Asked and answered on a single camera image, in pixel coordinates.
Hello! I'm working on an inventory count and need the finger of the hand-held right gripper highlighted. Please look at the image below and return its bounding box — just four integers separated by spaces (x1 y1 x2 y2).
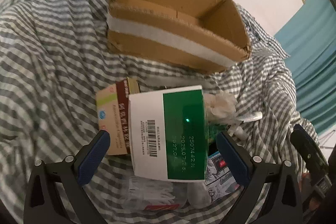
290 123 330 183

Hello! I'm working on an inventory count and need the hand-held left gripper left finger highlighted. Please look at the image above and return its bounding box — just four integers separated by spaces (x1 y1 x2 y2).
23 130 111 224

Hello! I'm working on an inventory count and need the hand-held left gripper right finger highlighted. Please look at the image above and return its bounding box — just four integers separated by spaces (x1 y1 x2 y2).
216 132 305 224

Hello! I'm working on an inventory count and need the green and white carton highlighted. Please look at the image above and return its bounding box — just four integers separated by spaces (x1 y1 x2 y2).
128 85 209 183

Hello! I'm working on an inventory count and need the person's right hand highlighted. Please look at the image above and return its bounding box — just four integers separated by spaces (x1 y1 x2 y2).
301 173 313 189

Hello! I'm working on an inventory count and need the comic print packet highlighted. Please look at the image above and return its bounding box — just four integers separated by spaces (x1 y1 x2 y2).
206 152 244 201

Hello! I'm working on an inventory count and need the beige and brown carton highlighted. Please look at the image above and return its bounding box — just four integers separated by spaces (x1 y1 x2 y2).
95 77 139 156

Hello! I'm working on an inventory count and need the white plastic tube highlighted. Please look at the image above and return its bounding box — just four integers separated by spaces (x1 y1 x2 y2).
236 111 263 123

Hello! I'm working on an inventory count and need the crumpled white tissue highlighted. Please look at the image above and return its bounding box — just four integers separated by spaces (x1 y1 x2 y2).
207 90 238 122

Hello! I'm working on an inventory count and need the clear plastic bag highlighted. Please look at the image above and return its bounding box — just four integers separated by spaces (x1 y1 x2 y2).
123 175 189 211

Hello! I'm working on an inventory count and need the red label packet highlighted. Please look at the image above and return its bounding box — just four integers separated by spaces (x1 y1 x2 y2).
144 203 181 212

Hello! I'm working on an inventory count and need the teal curtain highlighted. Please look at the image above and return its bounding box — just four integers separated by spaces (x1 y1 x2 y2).
274 0 336 135

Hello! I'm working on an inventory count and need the grey white gingham cloth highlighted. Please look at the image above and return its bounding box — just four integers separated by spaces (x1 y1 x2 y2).
0 0 321 224

